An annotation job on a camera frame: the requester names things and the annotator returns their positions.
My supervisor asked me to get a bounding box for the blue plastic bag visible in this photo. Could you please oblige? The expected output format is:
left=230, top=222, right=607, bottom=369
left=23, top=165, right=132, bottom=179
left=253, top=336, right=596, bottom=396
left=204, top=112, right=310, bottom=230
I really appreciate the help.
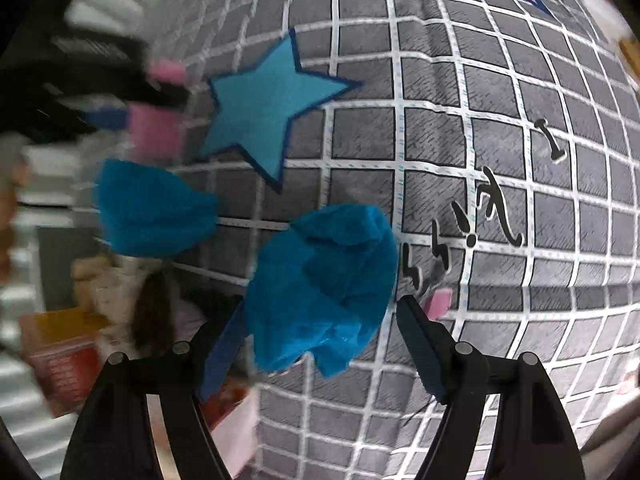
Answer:
left=243, top=202, right=400, bottom=380

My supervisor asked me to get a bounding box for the red patterned cardboard box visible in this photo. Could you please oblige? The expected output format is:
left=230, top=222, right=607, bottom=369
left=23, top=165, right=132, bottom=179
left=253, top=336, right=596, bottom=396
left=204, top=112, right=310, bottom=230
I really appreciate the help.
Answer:
left=18, top=307, right=111, bottom=417

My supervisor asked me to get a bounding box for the pink sponge block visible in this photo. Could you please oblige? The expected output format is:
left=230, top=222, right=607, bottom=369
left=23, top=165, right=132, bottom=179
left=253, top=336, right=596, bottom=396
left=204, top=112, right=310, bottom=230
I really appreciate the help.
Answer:
left=128, top=103, right=183, bottom=162

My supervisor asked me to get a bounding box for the grey grid pattern rug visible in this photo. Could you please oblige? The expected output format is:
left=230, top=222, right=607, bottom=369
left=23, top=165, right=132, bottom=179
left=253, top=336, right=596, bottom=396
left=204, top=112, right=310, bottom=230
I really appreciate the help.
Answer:
left=144, top=0, right=639, bottom=479

